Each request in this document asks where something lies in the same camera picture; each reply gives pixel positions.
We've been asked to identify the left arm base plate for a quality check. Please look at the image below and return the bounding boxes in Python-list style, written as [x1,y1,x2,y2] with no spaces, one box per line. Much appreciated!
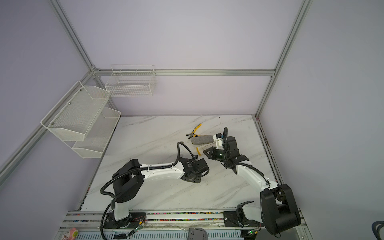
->
[103,212,146,229]

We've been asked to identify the pink toy object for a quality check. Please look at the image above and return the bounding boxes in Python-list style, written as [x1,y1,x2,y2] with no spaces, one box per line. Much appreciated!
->
[61,228,79,240]

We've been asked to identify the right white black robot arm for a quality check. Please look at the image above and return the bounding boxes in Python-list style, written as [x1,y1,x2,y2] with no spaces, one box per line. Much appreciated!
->
[203,136,302,236]

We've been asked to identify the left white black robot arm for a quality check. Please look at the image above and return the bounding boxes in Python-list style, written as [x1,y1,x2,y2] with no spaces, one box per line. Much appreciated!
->
[112,158,210,221]

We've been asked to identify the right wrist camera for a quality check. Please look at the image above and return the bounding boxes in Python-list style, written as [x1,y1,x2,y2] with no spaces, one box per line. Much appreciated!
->
[213,133,224,150]

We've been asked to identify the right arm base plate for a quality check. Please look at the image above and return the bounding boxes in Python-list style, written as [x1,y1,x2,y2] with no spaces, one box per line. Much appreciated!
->
[223,211,264,228]

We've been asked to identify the grey object at front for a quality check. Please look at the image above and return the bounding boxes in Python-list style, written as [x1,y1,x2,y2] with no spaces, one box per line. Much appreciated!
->
[187,228,208,240]

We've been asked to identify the left black corrugated cable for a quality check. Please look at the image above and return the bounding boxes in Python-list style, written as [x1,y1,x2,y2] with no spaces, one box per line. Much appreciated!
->
[99,141,196,240]

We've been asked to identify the front aluminium rail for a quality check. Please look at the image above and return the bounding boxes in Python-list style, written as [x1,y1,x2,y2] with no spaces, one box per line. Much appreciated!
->
[55,209,313,240]

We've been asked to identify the white wire basket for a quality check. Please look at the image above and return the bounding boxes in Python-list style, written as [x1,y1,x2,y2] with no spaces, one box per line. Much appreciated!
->
[105,65,157,97]

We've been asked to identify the white yellow-cuffed work glove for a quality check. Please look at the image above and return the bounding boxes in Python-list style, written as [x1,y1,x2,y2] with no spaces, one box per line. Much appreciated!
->
[196,143,216,156]

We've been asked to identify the aluminium frame structure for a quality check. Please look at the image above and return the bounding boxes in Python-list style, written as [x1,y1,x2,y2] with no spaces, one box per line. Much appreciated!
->
[1,1,313,186]

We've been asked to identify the grey oval felt case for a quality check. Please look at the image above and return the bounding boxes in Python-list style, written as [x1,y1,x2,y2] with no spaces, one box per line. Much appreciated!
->
[191,135,215,145]

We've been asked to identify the yellow black pliers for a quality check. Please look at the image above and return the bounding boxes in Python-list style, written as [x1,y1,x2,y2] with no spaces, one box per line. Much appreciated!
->
[186,124,202,140]

